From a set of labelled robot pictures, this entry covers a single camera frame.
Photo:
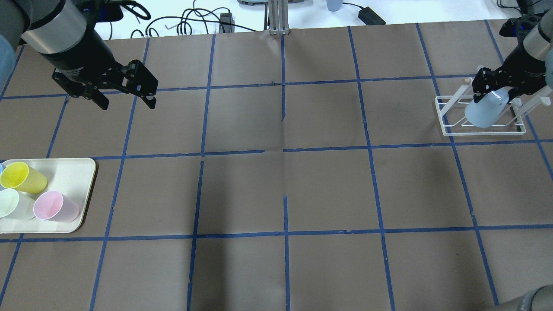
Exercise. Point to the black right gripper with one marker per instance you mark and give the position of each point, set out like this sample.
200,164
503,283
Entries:
522,64

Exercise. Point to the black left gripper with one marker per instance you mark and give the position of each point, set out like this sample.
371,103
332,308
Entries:
80,61

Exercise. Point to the light blue ikea cup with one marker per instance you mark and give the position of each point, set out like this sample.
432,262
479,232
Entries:
486,113

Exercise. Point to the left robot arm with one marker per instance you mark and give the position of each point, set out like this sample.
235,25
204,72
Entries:
65,36

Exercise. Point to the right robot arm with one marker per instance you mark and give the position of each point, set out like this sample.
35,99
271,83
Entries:
538,43

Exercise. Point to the yellow cup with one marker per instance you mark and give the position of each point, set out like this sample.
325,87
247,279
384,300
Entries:
21,177

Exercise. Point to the pink cup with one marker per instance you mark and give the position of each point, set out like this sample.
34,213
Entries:
55,206

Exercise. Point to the pale green cup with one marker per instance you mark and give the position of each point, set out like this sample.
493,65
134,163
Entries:
15,205

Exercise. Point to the blue cup on desk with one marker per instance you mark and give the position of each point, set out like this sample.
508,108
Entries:
334,5

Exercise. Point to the cream plastic tray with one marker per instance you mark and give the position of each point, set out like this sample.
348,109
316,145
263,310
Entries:
71,176

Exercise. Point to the black power adapter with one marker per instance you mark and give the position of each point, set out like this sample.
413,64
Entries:
370,17

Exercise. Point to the white wire cup rack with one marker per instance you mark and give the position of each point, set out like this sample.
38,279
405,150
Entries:
451,117

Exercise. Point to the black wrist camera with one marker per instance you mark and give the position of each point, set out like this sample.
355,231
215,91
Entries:
519,27

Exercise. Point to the aluminium frame post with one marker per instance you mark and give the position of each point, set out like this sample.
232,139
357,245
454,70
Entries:
278,17

